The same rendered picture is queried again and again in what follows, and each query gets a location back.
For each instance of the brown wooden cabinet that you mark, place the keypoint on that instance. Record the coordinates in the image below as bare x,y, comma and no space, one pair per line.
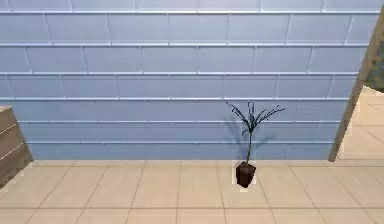
10,146

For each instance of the bare plant in brown pot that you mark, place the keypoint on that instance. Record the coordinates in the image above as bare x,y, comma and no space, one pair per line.
246,174

